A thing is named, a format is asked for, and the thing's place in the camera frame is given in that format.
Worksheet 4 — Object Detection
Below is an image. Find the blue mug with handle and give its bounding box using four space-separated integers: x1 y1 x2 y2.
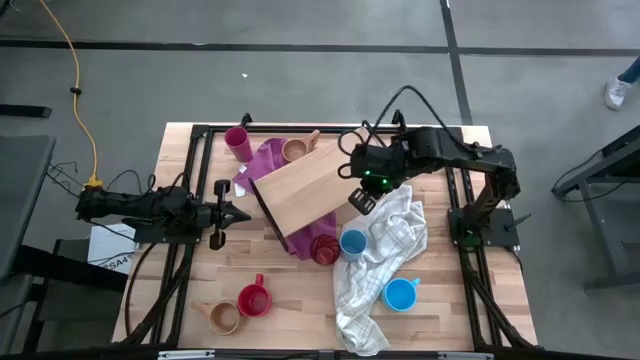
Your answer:
381 277 422 313

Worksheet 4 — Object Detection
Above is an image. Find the red transparent ribbed glass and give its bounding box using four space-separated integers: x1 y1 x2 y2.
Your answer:
308 233 342 266

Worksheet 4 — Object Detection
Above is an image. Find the black aluminium rig frame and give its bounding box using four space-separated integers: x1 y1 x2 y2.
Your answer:
117 112 539 351

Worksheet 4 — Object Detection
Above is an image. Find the black desk frame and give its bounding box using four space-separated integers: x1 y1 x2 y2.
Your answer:
549 124 640 294

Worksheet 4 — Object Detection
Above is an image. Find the dark curved hose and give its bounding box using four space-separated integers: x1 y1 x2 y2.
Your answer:
123 242 157 337

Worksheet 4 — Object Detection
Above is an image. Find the person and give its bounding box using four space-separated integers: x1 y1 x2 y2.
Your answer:
603 55 640 112

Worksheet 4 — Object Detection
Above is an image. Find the tan wooden mug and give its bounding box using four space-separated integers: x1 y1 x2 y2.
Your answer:
189 298 242 337
281 129 322 164

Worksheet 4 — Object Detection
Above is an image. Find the black desk base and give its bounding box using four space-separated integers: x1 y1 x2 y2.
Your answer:
0 238 130 354

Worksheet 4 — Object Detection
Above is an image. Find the black floor bar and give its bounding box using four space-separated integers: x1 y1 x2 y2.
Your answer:
0 103 53 120

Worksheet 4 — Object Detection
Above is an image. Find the pink tall plastic cup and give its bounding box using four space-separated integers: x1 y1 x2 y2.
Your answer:
223 126 255 164

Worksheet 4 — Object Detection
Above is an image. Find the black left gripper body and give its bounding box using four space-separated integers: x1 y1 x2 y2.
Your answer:
197 178 232 251

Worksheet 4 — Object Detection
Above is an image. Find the yellow power cable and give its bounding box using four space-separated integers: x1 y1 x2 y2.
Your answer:
38 0 105 191

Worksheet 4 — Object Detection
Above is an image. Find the red mug with handle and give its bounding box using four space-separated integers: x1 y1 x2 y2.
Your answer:
236 272 274 319

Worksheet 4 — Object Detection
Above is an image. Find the purple cloth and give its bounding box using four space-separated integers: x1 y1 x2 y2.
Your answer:
232 137 340 262

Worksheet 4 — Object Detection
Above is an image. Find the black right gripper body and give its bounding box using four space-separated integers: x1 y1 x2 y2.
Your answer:
344 141 405 217

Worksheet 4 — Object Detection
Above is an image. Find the light blue handleless cup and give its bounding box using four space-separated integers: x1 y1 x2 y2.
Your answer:
339 228 369 263

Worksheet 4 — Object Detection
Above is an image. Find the white paper label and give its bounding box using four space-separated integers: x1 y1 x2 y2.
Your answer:
87 222 137 275

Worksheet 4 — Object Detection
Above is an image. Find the white checked towel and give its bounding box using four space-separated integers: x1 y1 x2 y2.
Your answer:
332 183 430 357

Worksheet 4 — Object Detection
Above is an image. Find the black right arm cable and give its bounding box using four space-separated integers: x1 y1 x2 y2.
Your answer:
337 84 466 180

